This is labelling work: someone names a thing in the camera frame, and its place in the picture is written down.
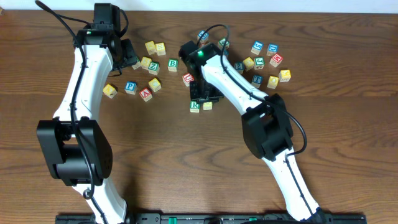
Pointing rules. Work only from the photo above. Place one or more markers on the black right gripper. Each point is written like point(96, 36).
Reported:
point(194, 94)

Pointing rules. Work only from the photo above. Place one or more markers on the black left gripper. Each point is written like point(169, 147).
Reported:
point(129, 54)

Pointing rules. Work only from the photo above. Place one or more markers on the green R block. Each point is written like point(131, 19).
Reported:
point(194, 107)

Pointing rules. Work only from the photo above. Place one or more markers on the yellow O block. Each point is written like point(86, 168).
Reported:
point(207, 106)
point(272, 82)

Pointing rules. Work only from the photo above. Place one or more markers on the green B block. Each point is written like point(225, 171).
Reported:
point(172, 65)

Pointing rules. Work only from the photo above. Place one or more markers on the blue T block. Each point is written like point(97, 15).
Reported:
point(257, 81)

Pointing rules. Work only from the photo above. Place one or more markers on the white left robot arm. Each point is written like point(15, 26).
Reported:
point(75, 149)

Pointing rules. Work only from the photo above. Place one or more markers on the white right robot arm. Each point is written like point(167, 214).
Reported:
point(267, 129)

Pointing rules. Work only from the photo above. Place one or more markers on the green 7 block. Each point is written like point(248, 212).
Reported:
point(136, 65)

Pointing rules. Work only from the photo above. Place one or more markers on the yellow S block lower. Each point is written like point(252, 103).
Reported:
point(145, 62)

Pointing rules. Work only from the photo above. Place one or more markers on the yellow s block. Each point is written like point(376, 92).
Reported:
point(145, 62)
point(160, 49)

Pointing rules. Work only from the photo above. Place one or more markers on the red U block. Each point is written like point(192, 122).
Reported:
point(187, 79)

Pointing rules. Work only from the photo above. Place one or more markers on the yellow W block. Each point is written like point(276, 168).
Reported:
point(150, 47)

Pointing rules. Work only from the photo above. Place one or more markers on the green Z block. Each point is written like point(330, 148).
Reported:
point(154, 68)

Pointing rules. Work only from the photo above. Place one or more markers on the blue P block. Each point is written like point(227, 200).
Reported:
point(130, 88)

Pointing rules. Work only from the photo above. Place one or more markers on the yellow S block top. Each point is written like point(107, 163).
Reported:
point(160, 49)

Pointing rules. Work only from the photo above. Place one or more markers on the yellow K block left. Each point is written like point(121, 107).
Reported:
point(110, 90)

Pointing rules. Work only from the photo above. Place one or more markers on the yellow k block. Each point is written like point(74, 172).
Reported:
point(110, 90)
point(284, 75)

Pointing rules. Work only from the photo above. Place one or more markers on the yellow C block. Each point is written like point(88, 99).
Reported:
point(155, 85)

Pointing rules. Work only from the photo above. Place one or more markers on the red A block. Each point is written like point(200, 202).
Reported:
point(146, 94)

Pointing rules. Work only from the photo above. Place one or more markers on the blue 2 block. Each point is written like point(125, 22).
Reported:
point(239, 67)

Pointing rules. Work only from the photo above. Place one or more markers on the green 4 block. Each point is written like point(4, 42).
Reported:
point(223, 44)

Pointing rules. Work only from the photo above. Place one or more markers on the blue L block top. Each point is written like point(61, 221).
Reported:
point(202, 36)

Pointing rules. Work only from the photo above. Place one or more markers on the yellow G block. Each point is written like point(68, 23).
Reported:
point(248, 63)

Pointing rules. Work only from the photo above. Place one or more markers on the green J block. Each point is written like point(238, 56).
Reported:
point(259, 63)

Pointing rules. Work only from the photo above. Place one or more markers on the blue 5 block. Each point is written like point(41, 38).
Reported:
point(257, 47)

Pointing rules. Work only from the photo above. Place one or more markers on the blue D block right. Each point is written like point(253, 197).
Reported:
point(272, 49)

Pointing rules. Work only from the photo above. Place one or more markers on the yellow K block right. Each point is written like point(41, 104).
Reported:
point(284, 75)

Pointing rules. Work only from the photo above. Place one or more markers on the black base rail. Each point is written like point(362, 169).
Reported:
point(155, 218)

